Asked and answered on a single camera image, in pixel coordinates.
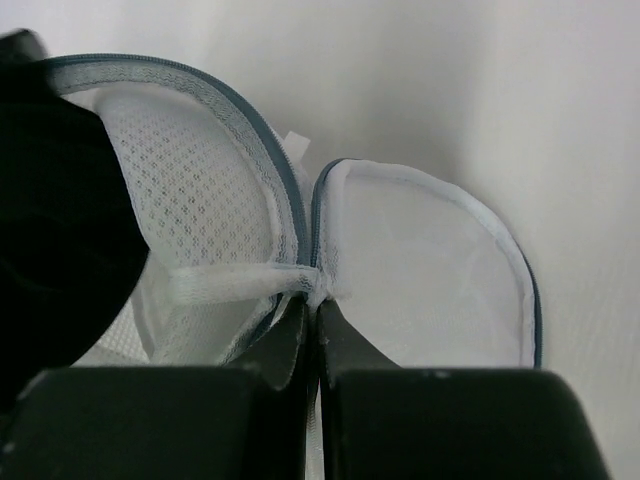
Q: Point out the white mesh bag blue zipper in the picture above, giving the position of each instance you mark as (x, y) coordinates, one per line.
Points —
(419, 269)

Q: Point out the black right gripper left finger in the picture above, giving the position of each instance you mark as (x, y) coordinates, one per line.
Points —
(243, 420)

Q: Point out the black bra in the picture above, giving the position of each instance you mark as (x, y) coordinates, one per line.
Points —
(71, 249)

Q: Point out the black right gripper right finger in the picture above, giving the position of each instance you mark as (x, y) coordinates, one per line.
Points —
(382, 421)

